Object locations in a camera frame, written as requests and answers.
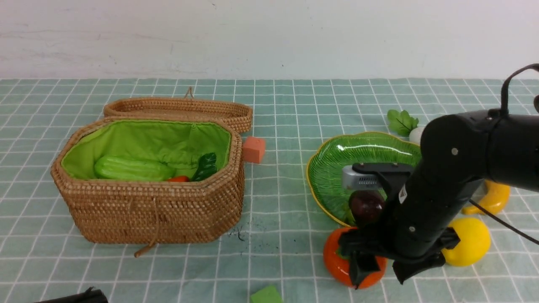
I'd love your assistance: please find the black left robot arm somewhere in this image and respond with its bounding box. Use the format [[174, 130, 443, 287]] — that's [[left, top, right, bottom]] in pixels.
[[39, 287, 109, 303]]

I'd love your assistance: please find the orange toy persimmon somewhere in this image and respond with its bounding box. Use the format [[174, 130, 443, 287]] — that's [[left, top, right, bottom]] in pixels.
[[323, 227, 387, 290]]

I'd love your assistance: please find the orange foam cube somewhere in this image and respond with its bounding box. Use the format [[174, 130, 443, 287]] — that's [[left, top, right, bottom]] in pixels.
[[243, 136, 266, 164]]

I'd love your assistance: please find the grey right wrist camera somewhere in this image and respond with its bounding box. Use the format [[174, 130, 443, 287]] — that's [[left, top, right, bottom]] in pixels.
[[342, 162, 415, 191]]

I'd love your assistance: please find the woven wicker basket green lining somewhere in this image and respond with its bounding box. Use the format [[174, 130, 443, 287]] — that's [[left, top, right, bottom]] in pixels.
[[51, 116, 245, 245]]

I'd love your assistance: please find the purple toy mangosteen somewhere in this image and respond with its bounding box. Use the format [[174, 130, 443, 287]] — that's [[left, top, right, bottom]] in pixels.
[[347, 190, 385, 227]]

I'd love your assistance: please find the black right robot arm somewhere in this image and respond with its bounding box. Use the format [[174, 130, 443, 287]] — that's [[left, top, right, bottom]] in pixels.
[[338, 109, 539, 288]]

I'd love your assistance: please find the red orange toy carrot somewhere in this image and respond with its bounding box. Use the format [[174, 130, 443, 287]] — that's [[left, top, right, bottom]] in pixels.
[[166, 152, 218, 183]]

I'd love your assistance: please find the green foam cube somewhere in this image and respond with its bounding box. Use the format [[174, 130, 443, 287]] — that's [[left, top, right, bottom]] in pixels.
[[250, 284, 283, 303]]

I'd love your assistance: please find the green leaf-shaped glass plate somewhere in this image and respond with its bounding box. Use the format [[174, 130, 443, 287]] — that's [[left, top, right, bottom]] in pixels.
[[306, 132, 421, 226]]

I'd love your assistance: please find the green checkered tablecloth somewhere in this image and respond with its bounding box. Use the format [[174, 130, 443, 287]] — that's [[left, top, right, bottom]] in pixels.
[[0, 78, 538, 303]]

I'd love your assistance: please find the yellow toy lemon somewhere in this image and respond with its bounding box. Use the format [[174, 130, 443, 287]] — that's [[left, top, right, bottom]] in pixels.
[[442, 217, 491, 267]]

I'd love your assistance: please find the white toy radish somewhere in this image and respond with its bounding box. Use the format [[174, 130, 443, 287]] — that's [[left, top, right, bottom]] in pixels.
[[387, 109, 424, 145]]

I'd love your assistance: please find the green toy bitter gourd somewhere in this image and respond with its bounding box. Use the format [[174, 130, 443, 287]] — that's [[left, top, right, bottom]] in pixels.
[[94, 155, 176, 182]]

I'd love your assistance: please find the yellow toy banana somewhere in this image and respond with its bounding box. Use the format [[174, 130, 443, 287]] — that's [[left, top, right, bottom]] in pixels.
[[478, 180, 511, 215]]

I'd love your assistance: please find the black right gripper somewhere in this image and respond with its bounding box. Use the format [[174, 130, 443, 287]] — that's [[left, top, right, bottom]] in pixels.
[[338, 166, 483, 290]]

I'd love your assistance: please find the woven wicker basket lid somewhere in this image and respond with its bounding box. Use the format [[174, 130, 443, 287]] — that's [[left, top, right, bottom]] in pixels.
[[103, 88, 253, 133]]

